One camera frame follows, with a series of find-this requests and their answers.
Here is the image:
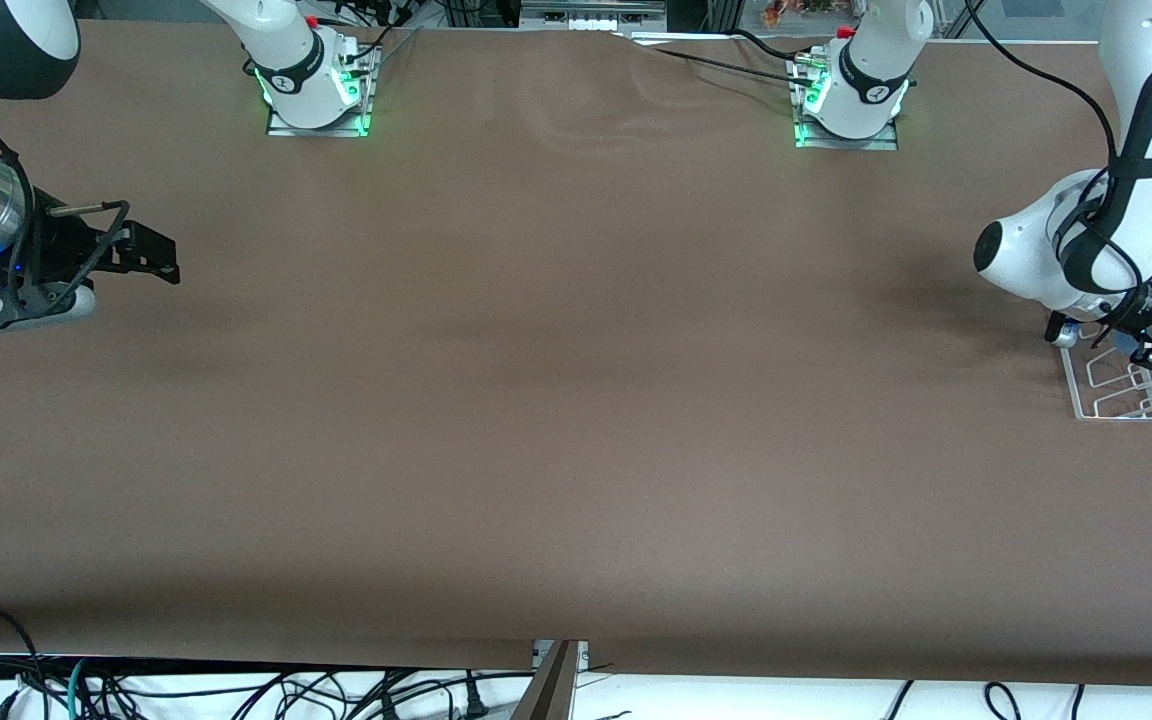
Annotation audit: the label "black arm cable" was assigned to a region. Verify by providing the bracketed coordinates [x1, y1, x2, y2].
[966, 0, 1152, 349]
[0, 75, 132, 306]

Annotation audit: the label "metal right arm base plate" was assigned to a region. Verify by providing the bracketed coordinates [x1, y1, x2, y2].
[266, 45, 375, 138]

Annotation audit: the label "thin black floor cables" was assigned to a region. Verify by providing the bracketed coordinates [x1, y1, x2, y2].
[96, 668, 457, 720]

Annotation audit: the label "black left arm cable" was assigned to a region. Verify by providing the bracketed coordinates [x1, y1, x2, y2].
[966, 0, 1152, 349]

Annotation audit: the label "white wire dish rack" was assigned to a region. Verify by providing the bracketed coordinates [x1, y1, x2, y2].
[1058, 335, 1152, 421]

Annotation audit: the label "silver power strip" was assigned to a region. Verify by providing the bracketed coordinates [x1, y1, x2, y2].
[520, 0, 668, 32]

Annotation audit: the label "teal floor cable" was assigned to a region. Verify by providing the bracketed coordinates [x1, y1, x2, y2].
[64, 657, 99, 720]

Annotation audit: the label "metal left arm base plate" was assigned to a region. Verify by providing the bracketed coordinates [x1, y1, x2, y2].
[794, 55, 900, 151]

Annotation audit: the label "black cable on table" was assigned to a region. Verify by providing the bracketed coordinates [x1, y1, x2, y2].
[626, 28, 822, 89]

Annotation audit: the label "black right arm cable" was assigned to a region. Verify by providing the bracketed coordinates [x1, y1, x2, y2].
[0, 75, 132, 306]

